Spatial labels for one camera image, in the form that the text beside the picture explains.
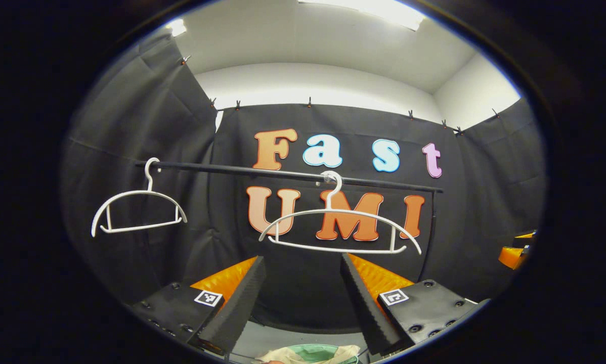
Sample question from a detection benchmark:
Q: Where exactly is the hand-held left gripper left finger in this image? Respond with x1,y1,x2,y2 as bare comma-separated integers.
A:
131,256,267,357

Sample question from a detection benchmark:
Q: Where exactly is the white plastic hanger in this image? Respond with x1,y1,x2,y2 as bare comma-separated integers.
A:
91,157,188,238
258,171,422,255

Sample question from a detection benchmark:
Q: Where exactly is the row of black cloth clips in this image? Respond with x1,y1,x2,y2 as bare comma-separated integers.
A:
181,55,501,137

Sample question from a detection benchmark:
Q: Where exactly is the black clothes rail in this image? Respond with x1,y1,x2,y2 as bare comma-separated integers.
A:
135,160,444,266

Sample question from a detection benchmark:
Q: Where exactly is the black backdrop cloth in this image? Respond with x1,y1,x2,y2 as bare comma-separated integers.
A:
60,33,546,334

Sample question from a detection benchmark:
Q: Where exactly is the cream shirt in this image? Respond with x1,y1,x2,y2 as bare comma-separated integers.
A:
255,345,362,364

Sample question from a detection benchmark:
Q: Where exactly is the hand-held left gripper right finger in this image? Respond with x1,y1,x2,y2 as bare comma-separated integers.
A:
339,254,481,357

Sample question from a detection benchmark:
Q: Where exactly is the green laundry hamper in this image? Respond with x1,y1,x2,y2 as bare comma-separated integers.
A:
283,344,359,364

